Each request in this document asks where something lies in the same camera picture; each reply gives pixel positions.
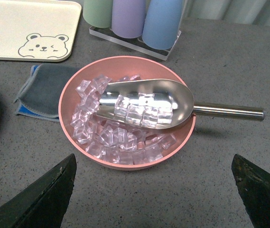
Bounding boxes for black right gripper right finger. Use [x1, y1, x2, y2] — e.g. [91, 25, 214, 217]
[232, 154, 270, 228]

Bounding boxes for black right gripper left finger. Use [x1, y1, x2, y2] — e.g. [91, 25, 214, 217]
[0, 153, 77, 228]

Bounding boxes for clear plastic ice cubes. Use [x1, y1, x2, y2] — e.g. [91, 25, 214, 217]
[70, 75, 177, 165]

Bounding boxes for grey blue cloth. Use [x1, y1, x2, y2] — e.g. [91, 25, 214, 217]
[15, 63, 80, 122]

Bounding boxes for pink bowl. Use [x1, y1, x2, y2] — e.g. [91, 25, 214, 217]
[58, 56, 196, 171]

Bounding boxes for metal ice scoop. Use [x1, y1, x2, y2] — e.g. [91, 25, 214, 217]
[96, 79, 265, 131]

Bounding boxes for cream bear tray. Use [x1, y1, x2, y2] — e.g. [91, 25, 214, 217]
[0, 0, 82, 62]

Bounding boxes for clear acrylic cup rack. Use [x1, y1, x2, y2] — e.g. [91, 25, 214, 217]
[89, 0, 187, 60]

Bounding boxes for blue cup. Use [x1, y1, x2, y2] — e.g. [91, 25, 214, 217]
[142, 0, 183, 50]

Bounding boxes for green cup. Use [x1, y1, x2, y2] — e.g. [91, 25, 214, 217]
[83, 0, 113, 28]

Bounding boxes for purple cup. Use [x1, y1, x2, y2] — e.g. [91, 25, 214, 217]
[112, 0, 146, 38]

